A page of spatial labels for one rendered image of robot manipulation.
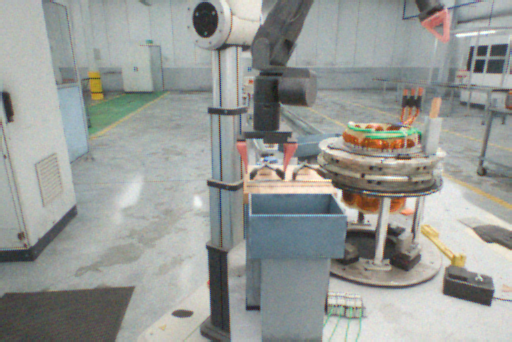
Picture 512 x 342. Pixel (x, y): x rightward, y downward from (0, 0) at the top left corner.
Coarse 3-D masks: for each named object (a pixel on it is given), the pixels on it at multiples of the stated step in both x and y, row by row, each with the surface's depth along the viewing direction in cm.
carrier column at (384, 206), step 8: (384, 200) 84; (384, 208) 84; (384, 216) 85; (376, 224) 87; (384, 224) 85; (376, 232) 87; (384, 232) 86; (376, 240) 88; (384, 240) 87; (376, 248) 88; (384, 248) 88; (376, 256) 89; (376, 264) 89
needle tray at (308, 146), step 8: (304, 136) 123; (312, 136) 125; (320, 136) 126; (328, 136) 128; (336, 136) 128; (280, 144) 118; (304, 144) 112; (312, 144) 113; (296, 152) 111; (304, 152) 112; (312, 152) 114; (320, 152) 115; (304, 160) 119; (312, 160) 116
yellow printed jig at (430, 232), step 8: (424, 232) 111; (432, 232) 108; (432, 240) 107; (440, 248) 102; (448, 248) 102; (448, 256) 98; (456, 256) 94; (464, 256) 94; (456, 264) 94; (464, 264) 94
